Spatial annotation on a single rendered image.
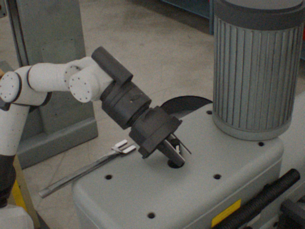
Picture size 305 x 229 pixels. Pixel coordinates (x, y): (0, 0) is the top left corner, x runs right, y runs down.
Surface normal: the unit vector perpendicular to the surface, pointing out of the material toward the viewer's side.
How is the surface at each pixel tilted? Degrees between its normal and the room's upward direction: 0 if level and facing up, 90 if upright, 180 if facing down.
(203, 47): 0
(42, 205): 0
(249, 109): 90
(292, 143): 0
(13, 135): 91
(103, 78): 31
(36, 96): 97
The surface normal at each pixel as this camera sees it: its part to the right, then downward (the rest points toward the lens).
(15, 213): 0.42, -0.79
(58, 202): -0.05, -0.82
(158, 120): 0.37, -0.55
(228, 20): -0.75, 0.41
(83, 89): -0.54, 0.43
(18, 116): 0.74, 0.37
